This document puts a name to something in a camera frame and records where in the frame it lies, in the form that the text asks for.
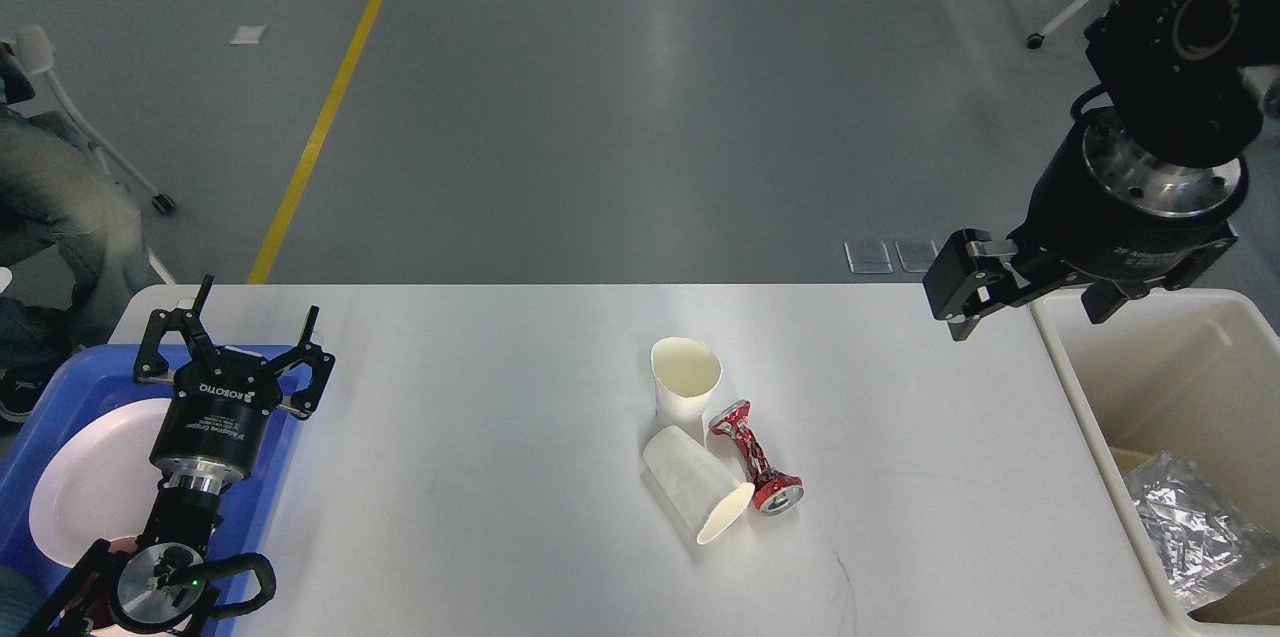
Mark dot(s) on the clear floor plate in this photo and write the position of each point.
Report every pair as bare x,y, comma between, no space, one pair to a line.
916,256
868,257

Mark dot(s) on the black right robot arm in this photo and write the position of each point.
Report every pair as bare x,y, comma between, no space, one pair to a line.
1173,71

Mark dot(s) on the clear floor plate right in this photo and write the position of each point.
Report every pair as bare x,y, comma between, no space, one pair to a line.
916,256

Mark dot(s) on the crushed red soda can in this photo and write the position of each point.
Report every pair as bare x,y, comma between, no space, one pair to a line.
774,491

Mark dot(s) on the clear floor plate left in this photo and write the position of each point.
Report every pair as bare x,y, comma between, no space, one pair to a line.
868,257

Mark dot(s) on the pink ribbed mug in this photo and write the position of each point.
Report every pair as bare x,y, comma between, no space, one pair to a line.
115,547

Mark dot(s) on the grey green mug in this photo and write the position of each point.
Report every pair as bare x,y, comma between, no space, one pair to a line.
21,597

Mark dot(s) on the pink plate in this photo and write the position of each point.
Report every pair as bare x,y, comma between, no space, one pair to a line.
100,485

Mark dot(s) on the blue plastic tray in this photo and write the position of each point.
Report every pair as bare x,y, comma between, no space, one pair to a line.
92,384

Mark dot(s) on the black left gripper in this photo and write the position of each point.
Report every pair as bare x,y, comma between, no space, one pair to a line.
215,422

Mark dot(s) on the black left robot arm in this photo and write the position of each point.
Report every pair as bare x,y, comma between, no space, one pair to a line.
170,585

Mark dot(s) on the white paper cup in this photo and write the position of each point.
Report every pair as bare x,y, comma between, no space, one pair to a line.
685,372
704,492

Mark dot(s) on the upright white paper cup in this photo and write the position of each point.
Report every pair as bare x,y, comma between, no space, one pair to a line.
685,372

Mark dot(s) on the beige plastic bin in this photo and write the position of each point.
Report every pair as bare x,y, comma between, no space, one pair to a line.
1194,372

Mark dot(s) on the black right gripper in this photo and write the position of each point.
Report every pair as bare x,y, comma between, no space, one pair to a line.
1105,208

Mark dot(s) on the brown paper sheet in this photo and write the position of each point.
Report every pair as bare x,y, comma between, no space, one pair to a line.
1253,603

